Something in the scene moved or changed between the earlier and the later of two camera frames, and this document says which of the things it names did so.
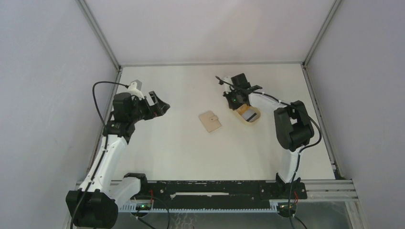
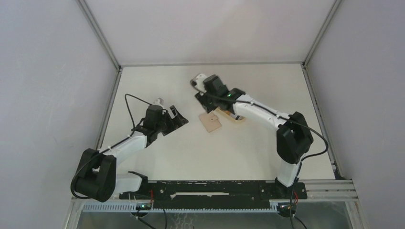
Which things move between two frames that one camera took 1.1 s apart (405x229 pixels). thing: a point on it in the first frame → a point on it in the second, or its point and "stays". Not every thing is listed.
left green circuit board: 143,207 stays
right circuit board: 283,207 stays
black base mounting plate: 218,194 stays
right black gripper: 234,106 → 202,98
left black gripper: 153,111 → 179,121
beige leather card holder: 210,121 stays
